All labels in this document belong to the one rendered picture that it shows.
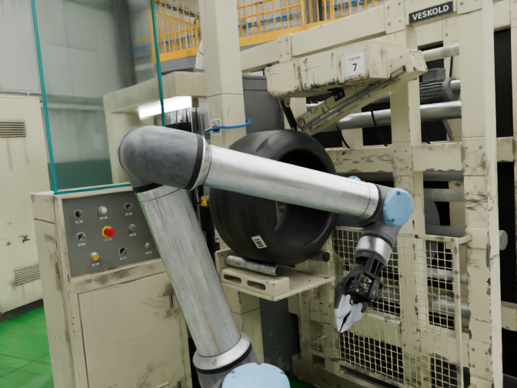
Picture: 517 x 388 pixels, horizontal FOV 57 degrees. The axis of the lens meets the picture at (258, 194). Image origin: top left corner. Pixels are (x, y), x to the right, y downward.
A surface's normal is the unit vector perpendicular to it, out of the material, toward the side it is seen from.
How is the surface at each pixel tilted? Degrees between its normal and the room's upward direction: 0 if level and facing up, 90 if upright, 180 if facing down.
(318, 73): 90
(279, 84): 90
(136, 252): 90
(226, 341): 88
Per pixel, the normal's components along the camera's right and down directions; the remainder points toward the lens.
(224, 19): 0.65, 0.03
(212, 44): -0.76, 0.12
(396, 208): 0.45, 0.11
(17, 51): 0.88, -0.02
